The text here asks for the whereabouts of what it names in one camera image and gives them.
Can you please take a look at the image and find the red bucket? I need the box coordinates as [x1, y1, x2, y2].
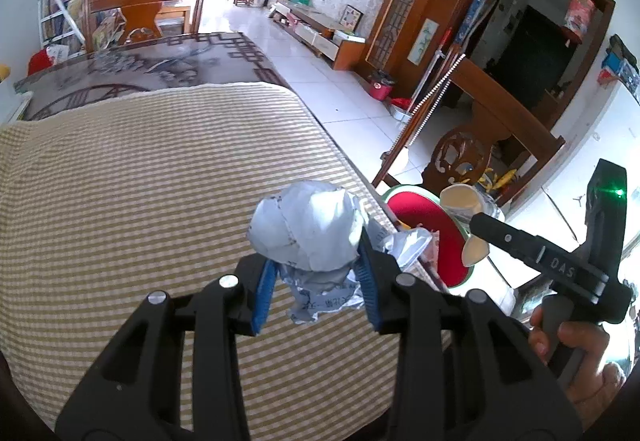
[367, 70, 396, 102]

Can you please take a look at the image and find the cream paper cup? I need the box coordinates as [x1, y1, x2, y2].
[439, 184, 503, 268]

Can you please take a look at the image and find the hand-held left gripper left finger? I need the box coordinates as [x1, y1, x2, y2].
[55, 253, 281, 441]

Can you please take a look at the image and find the red hanging ornament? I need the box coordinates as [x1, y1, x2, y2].
[565, 0, 596, 42]

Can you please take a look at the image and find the yellow toy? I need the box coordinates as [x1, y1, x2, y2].
[477, 168, 516, 194]

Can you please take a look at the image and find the white mop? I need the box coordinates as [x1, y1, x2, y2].
[407, 28, 453, 117]

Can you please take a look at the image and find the yellow striped tablecloth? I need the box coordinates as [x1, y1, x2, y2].
[0, 82, 441, 437]

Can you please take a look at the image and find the hanging scroll painting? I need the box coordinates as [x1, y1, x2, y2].
[409, 18, 440, 67]

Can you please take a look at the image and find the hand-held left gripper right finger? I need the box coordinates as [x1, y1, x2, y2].
[357, 231, 583, 441]

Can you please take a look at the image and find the person's right hand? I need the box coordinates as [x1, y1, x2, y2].
[530, 306, 626, 417]

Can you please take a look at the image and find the low television cabinet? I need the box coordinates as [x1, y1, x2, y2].
[270, 0, 368, 71]

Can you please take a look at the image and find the white paper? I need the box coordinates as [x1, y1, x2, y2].
[247, 180, 371, 324]

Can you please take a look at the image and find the carved wooden chair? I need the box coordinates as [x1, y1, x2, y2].
[372, 58, 566, 222]

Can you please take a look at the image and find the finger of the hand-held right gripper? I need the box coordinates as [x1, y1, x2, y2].
[470, 212, 545, 268]

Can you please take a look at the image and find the red bin with green rim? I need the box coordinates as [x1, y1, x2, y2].
[380, 184, 488, 292]

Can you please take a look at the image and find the crumpled grey plastic wrapper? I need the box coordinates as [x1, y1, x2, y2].
[382, 227, 433, 272]

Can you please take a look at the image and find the white metal book rack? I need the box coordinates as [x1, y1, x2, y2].
[39, 0, 88, 57]

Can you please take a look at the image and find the red bag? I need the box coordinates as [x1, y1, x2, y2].
[27, 48, 56, 76]

